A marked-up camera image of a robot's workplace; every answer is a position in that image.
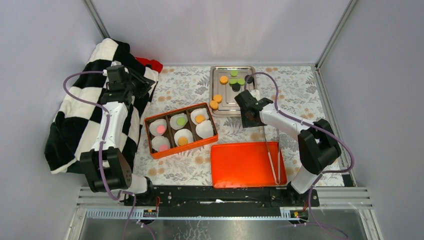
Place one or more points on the black cookie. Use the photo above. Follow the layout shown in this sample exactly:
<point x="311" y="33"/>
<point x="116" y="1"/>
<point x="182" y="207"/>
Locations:
<point x="236" y="87"/>
<point x="249" y="79"/>

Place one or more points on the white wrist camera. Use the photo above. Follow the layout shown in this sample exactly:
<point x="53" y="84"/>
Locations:
<point x="255" y="93"/>
<point x="112" y="65"/>

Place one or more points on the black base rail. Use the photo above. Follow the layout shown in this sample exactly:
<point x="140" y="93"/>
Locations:
<point x="207" y="201"/>

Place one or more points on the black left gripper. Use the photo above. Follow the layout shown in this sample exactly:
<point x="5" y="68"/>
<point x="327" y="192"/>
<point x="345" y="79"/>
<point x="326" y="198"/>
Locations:
<point x="145" y="86"/>

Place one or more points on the orange cookie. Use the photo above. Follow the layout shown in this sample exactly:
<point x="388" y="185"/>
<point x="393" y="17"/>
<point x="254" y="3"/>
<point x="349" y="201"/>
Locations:
<point x="217" y="98"/>
<point x="182" y="141"/>
<point x="199" y="118"/>
<point x="223" y="80"/>

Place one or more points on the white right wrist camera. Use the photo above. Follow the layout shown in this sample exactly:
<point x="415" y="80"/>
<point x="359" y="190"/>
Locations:
<point x="255" y="93"/>

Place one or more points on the orange tin lid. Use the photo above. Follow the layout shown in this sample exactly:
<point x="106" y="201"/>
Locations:
<point x="247" y="165"/>

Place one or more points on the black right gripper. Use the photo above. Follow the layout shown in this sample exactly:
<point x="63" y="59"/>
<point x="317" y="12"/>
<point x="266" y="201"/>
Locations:
<point x="246" y="123"/>

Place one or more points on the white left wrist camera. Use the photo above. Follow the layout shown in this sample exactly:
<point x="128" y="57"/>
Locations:
<point x="112" y="65"/>

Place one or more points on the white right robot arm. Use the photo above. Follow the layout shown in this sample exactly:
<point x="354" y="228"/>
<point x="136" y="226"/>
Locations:
<point x="317" y="145"/>

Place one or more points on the stainless steel tray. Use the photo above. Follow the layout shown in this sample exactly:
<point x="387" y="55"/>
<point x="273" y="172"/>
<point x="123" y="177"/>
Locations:
<point x="229" y="107"/>

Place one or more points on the black white checkered blanket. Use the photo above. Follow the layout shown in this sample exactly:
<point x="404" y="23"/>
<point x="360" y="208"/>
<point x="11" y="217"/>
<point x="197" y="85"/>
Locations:
<point x="76" y="124"/>

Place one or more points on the green cookie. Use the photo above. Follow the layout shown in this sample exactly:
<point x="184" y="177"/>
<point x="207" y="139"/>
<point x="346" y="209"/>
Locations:
<point x="181" y="121"/>
<point x="234" y="73"/>
<point x="233" y="81"/>

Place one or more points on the red cloth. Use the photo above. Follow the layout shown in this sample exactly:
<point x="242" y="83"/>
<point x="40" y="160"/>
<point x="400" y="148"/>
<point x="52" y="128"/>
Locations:
<point x="151" y="63"/>

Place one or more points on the pink cookie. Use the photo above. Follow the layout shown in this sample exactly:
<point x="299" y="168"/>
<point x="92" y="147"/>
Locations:
<point x="163" y="147"/>
<point x="161" y="129"/>

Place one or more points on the orange cookie tin box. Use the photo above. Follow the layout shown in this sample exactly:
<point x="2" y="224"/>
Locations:
<point x="198" y="141"/>

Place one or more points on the floral patterned tablecloth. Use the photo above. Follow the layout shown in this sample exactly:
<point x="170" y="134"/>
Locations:
<point x="182" y="86"/>

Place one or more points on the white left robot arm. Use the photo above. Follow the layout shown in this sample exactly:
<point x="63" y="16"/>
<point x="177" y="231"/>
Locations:
<point x="105" y="166"/>

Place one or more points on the white paper cup liner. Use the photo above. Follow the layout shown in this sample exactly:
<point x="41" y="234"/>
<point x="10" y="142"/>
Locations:
<point x="198" y="111"/>
<point x="173" y="119"/>
<point x="205" y="129"/>
<point x="153" y="125"/>
<point x="183" y="133"/>
<point x="159" y="140"/>

